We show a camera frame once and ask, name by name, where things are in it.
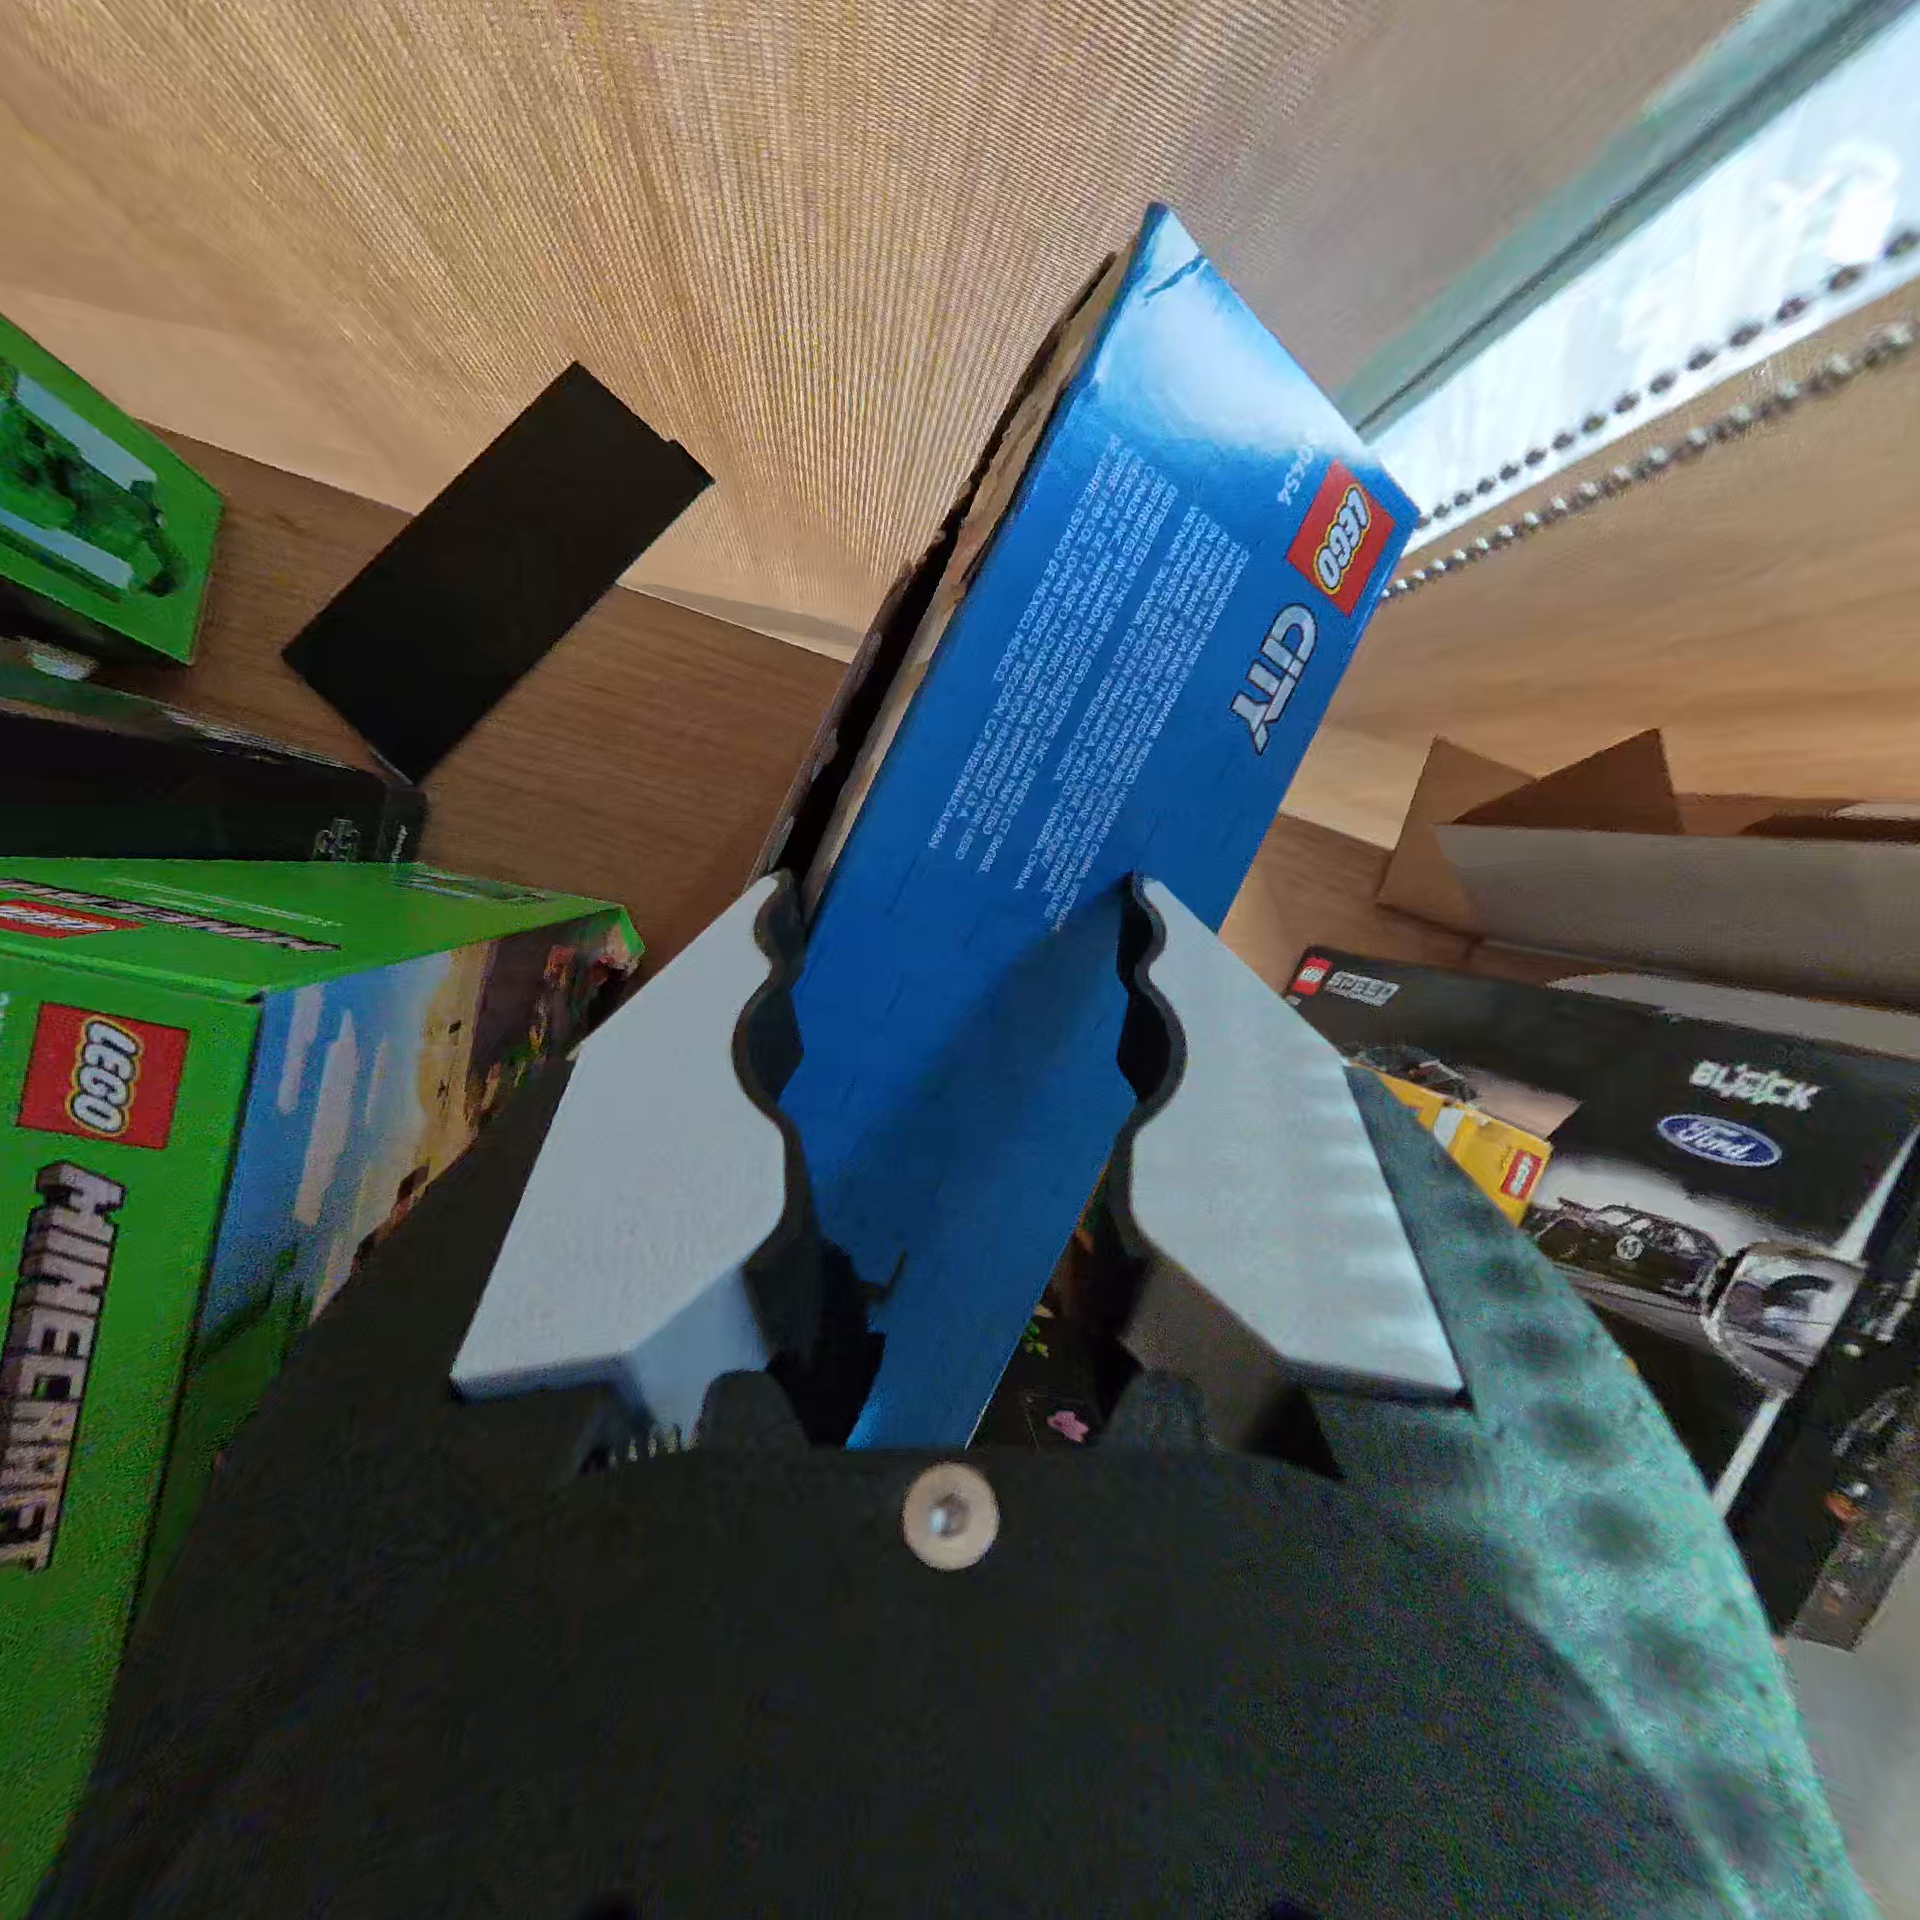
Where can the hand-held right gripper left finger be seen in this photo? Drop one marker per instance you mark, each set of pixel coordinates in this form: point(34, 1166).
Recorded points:
point(629, 1201)

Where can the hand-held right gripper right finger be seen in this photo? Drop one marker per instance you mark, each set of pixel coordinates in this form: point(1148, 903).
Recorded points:
point(1276, 1201)

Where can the blue toy brick set box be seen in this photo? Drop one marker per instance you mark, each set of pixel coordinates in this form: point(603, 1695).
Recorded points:
point(1050, 721)

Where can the yellow toy brick box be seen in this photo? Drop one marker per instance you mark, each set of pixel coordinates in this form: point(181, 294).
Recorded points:
point(1476, 1142)

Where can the black car toy brick box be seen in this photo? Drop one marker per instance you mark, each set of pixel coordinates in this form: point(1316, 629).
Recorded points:
point(1693, 1201)

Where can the brown cardboard box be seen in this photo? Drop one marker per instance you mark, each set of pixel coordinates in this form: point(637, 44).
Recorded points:
point(1621, 856)

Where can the large green toy brick box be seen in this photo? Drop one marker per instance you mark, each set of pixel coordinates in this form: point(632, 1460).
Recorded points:
point(134, 1201)

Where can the black flat panel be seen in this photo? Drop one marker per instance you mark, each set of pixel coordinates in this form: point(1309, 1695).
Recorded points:
point(494, 585)

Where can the small green toy brick box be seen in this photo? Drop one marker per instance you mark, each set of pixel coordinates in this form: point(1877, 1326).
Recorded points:
point(76, 494)

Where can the beige roller blind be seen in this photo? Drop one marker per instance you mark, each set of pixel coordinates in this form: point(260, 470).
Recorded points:
point(720, 254)

